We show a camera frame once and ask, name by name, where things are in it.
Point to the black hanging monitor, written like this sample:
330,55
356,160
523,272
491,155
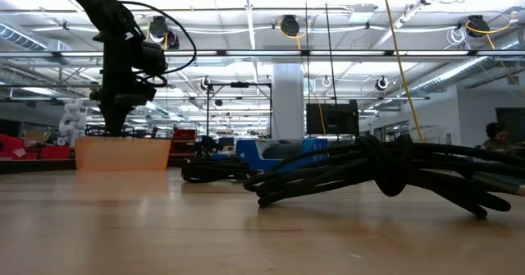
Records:
332,119

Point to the red storage bin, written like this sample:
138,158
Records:
11,148

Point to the translucent orange bin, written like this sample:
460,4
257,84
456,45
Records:
123,156

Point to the long light strip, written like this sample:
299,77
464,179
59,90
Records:
262,53

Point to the blue product box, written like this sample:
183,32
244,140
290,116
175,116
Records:
250,154

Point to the person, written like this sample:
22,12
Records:
497,137

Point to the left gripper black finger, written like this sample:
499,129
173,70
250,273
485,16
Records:
115,119

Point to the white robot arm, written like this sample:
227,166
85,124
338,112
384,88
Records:
73,121

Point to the black camera rig frame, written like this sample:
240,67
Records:
208,115

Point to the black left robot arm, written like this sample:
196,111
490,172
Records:
110,20

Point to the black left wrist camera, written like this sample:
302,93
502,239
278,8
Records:
153,57

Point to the red tool chest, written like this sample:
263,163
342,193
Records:
183,143

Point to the white building pillar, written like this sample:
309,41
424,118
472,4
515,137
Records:
288,102

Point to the black table frame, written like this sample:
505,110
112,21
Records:
37,166

